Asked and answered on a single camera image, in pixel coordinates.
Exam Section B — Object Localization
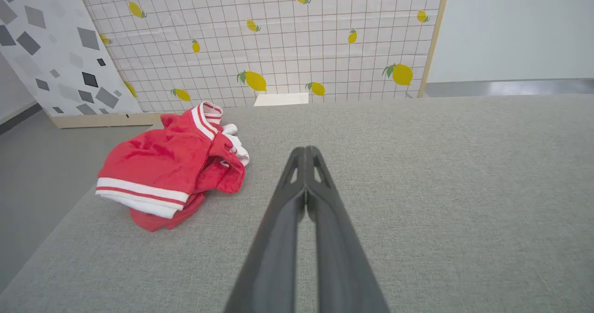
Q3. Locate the white rectangular box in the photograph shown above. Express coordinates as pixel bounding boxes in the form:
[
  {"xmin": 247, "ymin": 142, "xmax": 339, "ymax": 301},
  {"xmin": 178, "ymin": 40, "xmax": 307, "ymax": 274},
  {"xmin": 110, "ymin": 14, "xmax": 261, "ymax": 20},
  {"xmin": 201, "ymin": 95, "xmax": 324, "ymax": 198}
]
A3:
[{"xmin": 253, "ymin": 93, "xmax": 310, "ymax": 107}]

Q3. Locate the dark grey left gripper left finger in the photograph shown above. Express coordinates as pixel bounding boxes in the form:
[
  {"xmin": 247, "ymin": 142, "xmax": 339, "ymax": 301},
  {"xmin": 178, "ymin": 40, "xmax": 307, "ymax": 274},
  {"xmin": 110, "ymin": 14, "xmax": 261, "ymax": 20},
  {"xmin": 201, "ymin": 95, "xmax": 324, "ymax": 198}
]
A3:
[{"xmin": 224, "ymin": 147, "xmax": 306, "ymax": 313}]

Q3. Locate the white grey terrazzo pattern panel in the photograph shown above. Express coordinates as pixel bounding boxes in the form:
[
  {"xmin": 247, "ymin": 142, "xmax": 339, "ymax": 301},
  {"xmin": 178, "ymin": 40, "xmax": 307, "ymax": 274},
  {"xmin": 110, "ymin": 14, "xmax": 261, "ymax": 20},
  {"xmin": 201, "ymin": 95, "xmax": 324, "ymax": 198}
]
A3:
[{"xmin": 0, "ymin": 0, "xmax": 164, "ymax": 129}]

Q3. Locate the red and white shirt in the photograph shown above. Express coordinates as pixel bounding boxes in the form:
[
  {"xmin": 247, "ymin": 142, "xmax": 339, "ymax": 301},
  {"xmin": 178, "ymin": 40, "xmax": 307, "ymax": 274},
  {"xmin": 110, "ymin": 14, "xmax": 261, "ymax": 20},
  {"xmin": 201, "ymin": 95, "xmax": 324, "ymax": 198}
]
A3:
[{"xmin": 95, "ymin": 101, "xmax": 250, "ymax": 232}]

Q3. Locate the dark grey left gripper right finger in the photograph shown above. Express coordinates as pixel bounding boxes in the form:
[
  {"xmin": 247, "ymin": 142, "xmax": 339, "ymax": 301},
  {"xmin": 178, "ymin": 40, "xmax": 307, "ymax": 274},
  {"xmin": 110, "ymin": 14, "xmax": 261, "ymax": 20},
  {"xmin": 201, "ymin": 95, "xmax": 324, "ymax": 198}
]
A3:
[{"xmin": 306, "ymin": 146, "xmax": 390, "ymax": 313}]

